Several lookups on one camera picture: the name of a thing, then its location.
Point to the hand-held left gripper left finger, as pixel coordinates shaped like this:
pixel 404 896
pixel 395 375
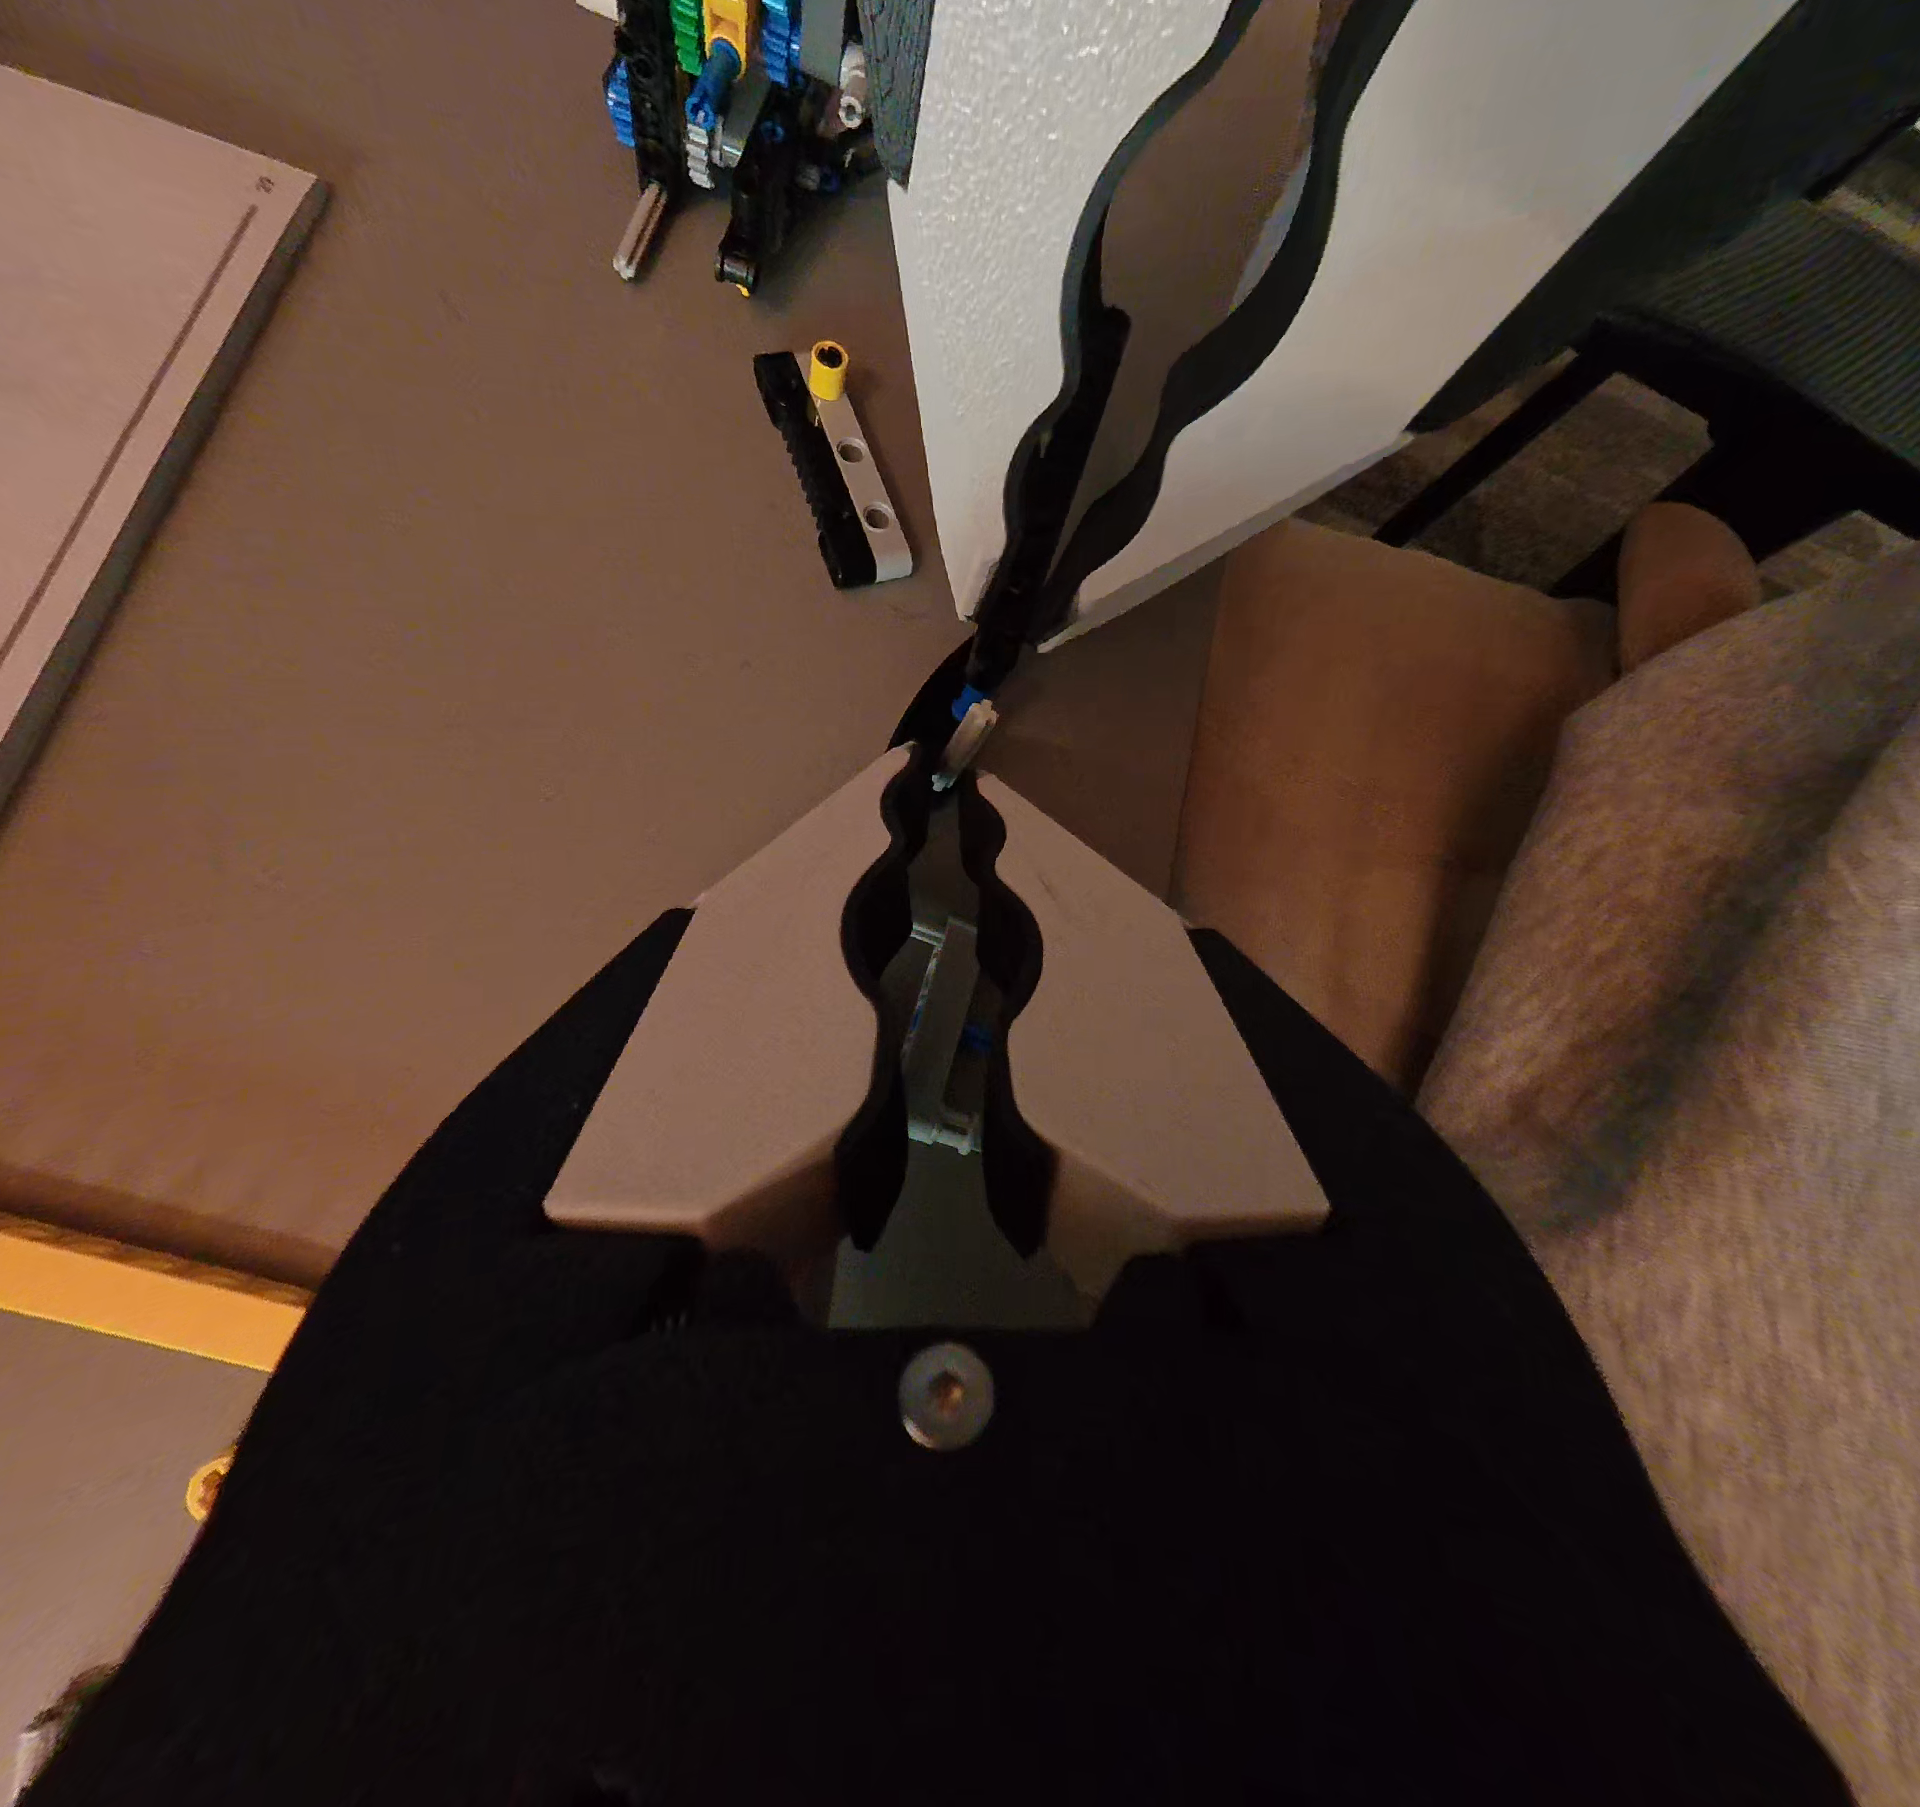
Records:
pixel 721 1073

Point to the black lego beam with pin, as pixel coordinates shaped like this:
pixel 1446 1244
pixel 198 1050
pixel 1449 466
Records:
pixel 1074 457

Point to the black chair base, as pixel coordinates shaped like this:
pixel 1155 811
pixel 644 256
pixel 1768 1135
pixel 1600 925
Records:
pixel 1726 337

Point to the person's bare leg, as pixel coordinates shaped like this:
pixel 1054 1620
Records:
pixel 1351 787

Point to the yellow-edged grey box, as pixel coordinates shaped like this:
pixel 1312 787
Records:
pixel 91 1448

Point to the black and grey lego beams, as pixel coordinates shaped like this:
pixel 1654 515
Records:
pixel 840 473

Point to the multicolour lego gear assembly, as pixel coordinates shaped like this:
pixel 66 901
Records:
pixel 721 53

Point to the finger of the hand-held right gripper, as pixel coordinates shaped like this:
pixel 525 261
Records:
pixel 1036 187
pixel 1500 187

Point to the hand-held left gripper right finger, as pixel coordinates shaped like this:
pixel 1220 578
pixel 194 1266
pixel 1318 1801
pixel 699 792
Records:
pixel 1155 1073

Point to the grey lego connector piece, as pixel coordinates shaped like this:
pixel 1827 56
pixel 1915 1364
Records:
pixel 942 1026

